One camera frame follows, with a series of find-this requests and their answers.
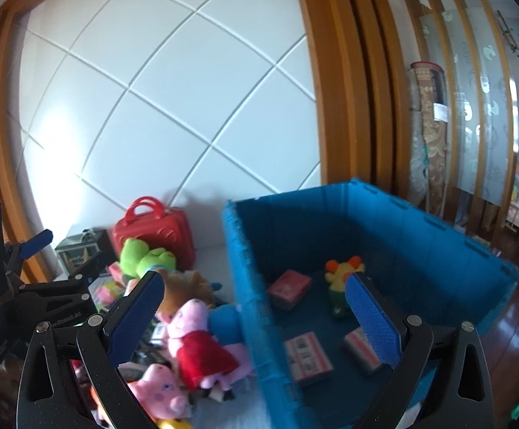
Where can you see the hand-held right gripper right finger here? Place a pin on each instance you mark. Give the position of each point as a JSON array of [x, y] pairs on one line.
[[371, 321]]

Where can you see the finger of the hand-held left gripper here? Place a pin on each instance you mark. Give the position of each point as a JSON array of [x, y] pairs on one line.
[[76, 273], [38, 239]]

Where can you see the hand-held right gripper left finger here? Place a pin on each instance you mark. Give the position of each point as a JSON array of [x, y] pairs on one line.
[[138, 313]]

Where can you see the brown bear plush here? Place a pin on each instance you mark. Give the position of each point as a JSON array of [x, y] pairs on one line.
[[183, 286]]

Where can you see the blue plastic storage bin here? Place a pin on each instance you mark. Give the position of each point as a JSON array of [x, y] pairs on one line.
[[286, 232]]

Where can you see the dark lantern box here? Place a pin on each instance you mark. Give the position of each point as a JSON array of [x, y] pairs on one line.
[[80, 250]]

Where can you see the pink box with white label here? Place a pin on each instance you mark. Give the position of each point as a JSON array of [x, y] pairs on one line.
[[308, 357], [357, 348]]

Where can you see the colourful toy cube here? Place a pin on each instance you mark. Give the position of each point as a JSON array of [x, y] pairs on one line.
[[107, 292]]

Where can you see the yellow duck plush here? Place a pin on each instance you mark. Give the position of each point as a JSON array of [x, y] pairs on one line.
[[337, 277]]

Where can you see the green frog plush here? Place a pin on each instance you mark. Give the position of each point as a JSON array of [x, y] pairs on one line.
[[141, 254]]

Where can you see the small pink pig plush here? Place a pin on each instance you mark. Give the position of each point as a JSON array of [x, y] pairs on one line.
[[161, 388]]

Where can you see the blue plush toy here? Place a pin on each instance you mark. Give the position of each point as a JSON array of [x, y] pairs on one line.
[[223, 324]]

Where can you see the red toy suitcase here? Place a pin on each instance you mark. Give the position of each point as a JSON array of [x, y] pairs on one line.
[[170, 232]]

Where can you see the wrapped grey roll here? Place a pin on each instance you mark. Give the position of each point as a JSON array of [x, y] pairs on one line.
[[416, 165]]

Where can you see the rolled patterned carpet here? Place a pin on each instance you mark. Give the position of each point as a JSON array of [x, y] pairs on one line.
[[433, 143]]

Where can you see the wooden slat partition screen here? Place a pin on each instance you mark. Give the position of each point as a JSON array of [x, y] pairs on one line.
[[474, 98]]

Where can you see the wooden sliding door frame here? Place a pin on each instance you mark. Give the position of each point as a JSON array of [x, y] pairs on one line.
[[340, 98]]

